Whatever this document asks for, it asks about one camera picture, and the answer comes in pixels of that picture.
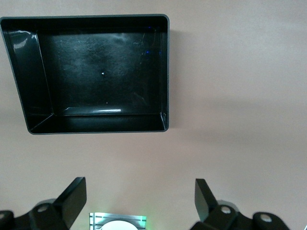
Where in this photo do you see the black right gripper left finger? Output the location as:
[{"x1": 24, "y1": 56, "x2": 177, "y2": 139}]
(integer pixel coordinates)
[{"x1": 0, "y1": 176, "x2": 87, "y2": 230}]

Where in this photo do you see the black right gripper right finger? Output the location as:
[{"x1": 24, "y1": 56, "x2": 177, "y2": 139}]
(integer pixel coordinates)
[{"x1": 190, "y1": 178, "x2": 292, "y2": 230}]

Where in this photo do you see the black plastic box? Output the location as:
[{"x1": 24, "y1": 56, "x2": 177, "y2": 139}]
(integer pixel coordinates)
[{"x1": 0, "y1": 13, "x2": 171, "y2": 136}]

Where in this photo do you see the brown paper table cover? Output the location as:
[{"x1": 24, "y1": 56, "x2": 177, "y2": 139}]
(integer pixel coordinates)
[{"x1": 0, "y1": 0, "x2": 307, "y2": 230}]

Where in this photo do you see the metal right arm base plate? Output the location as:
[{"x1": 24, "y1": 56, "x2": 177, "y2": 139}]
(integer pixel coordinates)
[{"x1": 89, "y1": 212, "x2": 147, "y2": 230}]

